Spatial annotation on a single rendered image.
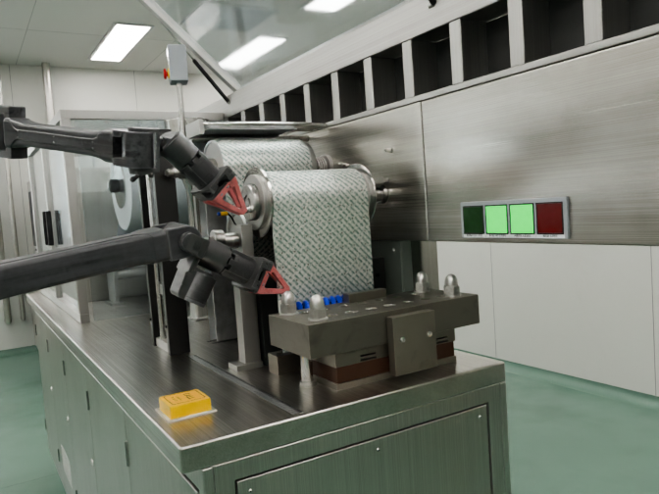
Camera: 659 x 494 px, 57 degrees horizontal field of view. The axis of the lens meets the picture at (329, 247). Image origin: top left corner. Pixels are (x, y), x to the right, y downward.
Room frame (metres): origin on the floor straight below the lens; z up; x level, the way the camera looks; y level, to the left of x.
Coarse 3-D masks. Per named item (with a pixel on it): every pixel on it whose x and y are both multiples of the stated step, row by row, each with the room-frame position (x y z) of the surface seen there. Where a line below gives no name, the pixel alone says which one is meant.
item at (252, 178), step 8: (248, 176) 1.29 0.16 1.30; (256, 176) 1.26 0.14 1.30; (256, 184) 1.26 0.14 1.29; (368, 184) 1.37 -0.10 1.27; (264, 192) 1.23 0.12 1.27; (368, 192) 1.36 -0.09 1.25; (264, 200) 1.23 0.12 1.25; (368, 200) 1.36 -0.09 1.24; (264, 208) 1.23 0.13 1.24; (264, 216) 1.24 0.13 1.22; (256, 224) 1.27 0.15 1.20
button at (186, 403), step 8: (184, 392) 1.05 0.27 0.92; (192, 392) 1.05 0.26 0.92; (200, 392) 1.05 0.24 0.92; (160, 400) 1.03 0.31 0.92; (168, 400) 1.01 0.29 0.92; (176, 400) 1.01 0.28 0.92; (184, 400) 1.01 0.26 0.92; (192, 400) 1.00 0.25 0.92; (200, 400) 1.01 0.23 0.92; (208, 400) 1.01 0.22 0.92; (160, 408) 1.03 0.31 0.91; (168, 408) 0.99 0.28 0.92; (176, 408) 0.98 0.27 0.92; (184, 408) 0.99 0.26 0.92; (192, 408) 1.00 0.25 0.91; (200, 408) 1.00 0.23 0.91; (208, 408) 1.01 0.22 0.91; (168, 416) 0.99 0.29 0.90; (176, 416) 0.98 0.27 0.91; (184, 416) 0.99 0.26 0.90
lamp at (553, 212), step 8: (544, 208) 1.04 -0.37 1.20; (552, 208) 1.03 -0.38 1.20; (560, 208) 1.01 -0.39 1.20; (544, 216) 1.04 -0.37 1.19; (552, 216) 1.03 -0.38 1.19; (560, 216) 1.01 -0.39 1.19; (544, 224) 1.04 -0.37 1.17; (552, 224) 1.03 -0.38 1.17; (560, 224) 1.01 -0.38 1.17; (544, 232) 1.04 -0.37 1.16; (552, 232) 1.03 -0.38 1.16; (560, 232) 1.02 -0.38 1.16
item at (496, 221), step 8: (488, 208) 1.15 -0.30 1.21; (496, 208) 1.13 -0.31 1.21; (504, 208) 1.12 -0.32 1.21; (488, 216) 1.15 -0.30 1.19; (496, 216) 1.14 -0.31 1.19; (504, 216) 1.12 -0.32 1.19; (488, 224) 1.15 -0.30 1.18; (496, 224) 1.14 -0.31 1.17; (504, 224) 1.12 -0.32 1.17; (488, 232) 1.15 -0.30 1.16; (496, 232) 1.14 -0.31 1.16; (504, 232) 1.12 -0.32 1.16
